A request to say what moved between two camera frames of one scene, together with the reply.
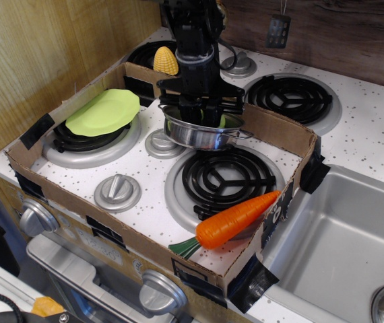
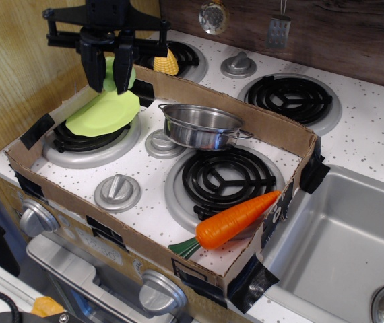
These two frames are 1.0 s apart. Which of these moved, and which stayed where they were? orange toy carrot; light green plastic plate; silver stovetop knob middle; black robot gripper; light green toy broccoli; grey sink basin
Moved: light green toy broccoli; black robot gripper
Stayed: grey sink basin; light green plastic plate; silver stovetop knob middle; orange toy carrot
